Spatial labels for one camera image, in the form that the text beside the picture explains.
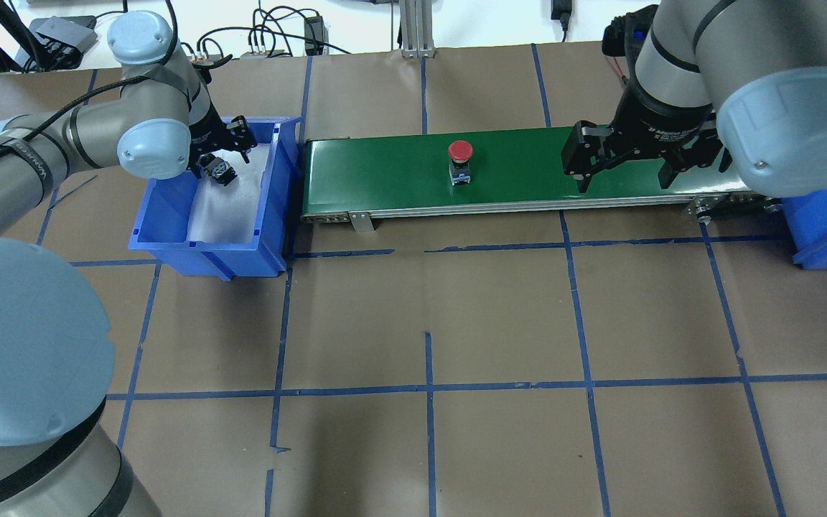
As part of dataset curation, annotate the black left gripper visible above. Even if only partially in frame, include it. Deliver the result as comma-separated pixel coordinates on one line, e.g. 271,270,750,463
190,115,257,169

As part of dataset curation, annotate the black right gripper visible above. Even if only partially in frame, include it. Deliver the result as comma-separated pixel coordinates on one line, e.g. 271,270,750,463
561,86,722,193

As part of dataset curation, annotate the yellow push button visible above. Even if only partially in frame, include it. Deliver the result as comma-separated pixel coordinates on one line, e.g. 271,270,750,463
198,153,238,186

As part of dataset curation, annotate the red push button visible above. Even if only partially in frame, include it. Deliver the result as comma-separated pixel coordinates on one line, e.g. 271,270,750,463
447,139,474,187

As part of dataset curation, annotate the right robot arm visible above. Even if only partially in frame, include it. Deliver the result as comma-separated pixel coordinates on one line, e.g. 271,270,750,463
561,1,827,197

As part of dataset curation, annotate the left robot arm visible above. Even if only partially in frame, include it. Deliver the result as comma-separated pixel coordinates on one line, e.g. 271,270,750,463
0,4,257,516

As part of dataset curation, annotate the white foam bin liner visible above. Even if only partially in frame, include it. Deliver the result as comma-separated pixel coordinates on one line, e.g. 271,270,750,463
186,143,271,244

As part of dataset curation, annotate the blue bin left side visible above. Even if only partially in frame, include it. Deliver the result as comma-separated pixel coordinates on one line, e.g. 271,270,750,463
128,116,302,281

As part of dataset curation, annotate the green conveyor belt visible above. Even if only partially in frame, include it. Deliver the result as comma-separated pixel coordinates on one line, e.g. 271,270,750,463
302,127,783,231

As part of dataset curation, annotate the aluminium frame post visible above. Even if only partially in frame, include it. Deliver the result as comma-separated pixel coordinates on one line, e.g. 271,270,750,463
398,0,436,59

